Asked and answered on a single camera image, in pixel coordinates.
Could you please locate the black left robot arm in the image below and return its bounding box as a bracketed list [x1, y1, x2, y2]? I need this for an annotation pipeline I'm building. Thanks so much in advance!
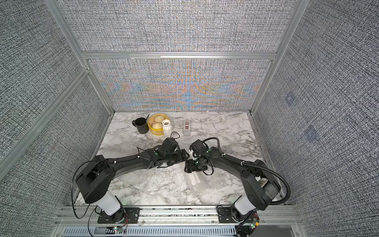
[73, 138, 190, 219]

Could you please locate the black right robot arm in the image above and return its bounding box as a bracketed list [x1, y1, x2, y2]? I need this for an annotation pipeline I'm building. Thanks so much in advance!
[185, 140, 281, 216]

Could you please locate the steamed bun front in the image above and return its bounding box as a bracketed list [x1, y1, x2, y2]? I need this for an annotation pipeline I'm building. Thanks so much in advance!
[152, 122, 163, 130]

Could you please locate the steamed bun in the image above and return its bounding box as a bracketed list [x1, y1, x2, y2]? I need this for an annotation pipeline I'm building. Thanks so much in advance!
[152, 122, 163, 130]
[154, 115, 165, 123]

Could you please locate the tall white ribbed vase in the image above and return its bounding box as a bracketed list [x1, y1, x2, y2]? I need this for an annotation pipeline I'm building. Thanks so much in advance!
[186, 172, 221, 197]

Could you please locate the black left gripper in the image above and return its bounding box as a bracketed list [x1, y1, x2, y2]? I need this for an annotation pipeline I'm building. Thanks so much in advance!
[164, 149, 191, 167]

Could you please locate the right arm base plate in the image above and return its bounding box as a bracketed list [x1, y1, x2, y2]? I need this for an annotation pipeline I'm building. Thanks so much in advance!
[216, 205, 260, 224]

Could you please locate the small white ribbed vase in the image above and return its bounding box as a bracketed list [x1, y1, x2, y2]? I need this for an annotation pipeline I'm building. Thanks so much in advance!
[162, 119, 172, 138]

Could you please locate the yellow bamboo steamer basket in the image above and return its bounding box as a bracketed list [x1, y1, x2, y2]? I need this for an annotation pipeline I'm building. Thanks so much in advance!
[148, 113, 169, 136]

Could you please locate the black mug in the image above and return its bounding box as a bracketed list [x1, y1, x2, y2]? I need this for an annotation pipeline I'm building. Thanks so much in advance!
[132, 115, 149, 134]

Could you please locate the steamed bun back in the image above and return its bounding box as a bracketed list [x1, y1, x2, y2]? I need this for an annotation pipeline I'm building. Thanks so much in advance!
[154, 115, 165, 123]

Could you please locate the aluminium front rail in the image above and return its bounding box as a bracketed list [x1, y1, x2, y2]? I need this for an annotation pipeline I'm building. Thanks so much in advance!
[51, 205, 305, 234]

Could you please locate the grey tape dispenser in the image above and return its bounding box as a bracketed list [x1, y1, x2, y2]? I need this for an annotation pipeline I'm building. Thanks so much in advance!
[183, 120, 191, 136]

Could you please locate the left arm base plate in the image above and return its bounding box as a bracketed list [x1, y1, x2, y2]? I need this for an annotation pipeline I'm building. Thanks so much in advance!
[97, 206, 141, 224]

